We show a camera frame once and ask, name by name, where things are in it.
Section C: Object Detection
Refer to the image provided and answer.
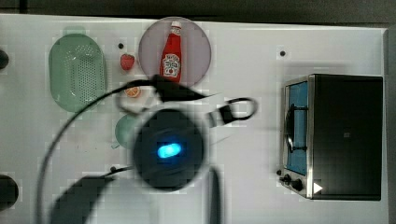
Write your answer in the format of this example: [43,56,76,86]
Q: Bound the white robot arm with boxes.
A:
[36,75,258,224]

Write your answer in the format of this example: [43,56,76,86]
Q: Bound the green mug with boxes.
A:
[111,115,138,149]

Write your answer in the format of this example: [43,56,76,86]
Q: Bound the red ketchup bottle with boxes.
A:
[160,21,182,83]

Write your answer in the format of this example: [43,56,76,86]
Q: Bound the grey round plate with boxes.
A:
[138,17,211,87]

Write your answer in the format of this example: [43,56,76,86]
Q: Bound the orange slice toy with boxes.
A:
[124,87,141,98]

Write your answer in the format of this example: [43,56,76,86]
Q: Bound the red toy strawberry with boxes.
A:
[120,54,135,71]

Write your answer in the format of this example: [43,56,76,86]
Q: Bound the green perforated colander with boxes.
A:
[49,26,107,113]

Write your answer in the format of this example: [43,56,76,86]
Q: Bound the silver black toaster oven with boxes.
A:
[276,74,384,201]

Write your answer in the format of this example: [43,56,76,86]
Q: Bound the black camera connector cable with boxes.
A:
[208,97,260,128]

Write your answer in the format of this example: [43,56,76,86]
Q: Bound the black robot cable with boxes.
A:
[35,78,157,224]

